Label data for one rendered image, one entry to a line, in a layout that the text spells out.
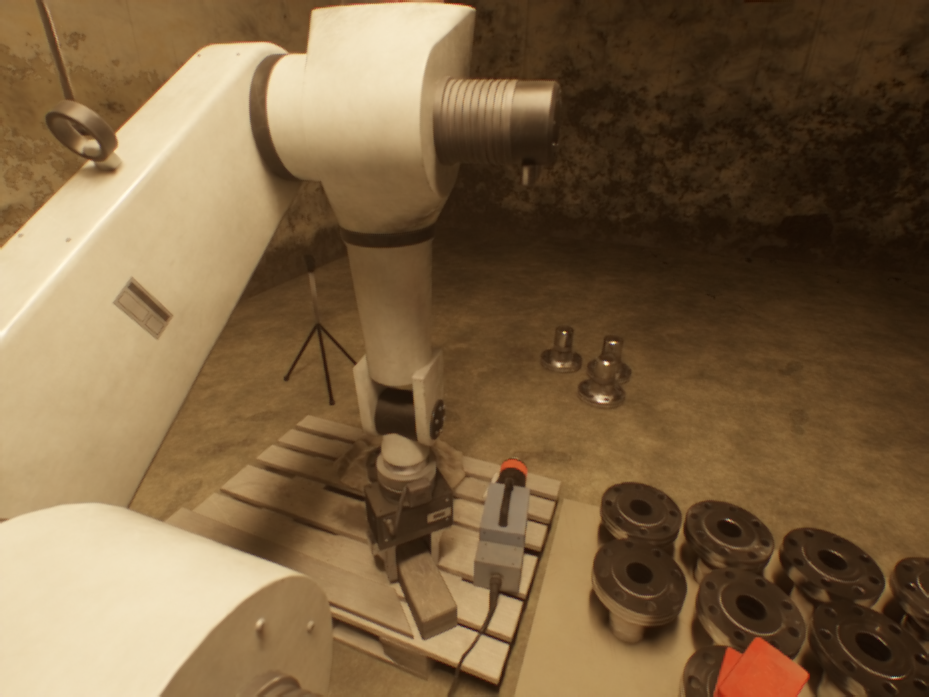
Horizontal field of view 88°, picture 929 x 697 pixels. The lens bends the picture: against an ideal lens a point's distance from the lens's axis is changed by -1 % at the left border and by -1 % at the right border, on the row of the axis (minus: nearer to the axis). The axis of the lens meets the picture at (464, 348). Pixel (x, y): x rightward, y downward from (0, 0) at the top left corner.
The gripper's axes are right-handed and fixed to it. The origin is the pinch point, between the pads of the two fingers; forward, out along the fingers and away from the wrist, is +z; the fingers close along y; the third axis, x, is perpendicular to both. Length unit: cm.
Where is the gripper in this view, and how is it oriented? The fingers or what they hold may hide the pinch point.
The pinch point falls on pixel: (411, 559)
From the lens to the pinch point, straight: 163.4
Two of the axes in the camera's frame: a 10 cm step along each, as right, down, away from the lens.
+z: -0.1, 9.0, 4.4
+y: 9.0, -1.8, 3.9
